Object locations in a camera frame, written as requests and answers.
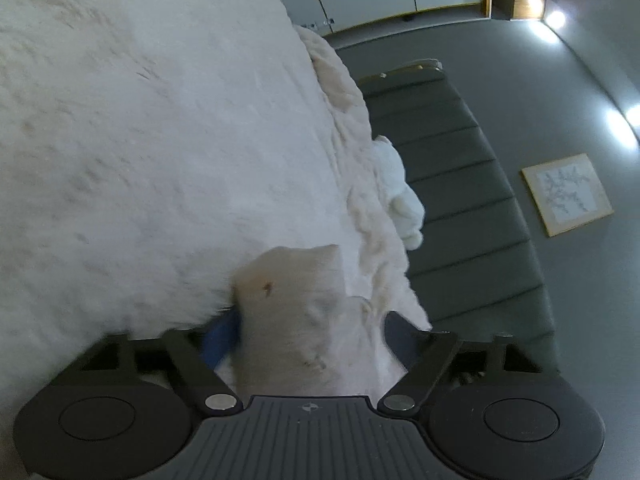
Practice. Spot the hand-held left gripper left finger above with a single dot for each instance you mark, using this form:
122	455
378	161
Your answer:
222	337

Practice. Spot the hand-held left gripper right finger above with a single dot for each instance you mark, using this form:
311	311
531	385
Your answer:
400	340

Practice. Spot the beige printed pajama top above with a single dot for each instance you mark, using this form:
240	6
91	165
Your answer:
305	320

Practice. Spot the white plush toy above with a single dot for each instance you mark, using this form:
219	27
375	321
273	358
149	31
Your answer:
400	195

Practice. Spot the grey padded headboard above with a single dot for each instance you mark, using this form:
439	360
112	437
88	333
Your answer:
465	200

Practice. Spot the cream plush blanket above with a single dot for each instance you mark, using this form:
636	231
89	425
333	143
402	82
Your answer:
365	185

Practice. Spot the white fluffy blanket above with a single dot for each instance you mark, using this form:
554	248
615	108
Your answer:
150	135

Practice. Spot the framed picture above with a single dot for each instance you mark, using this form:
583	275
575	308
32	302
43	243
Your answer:
567	195

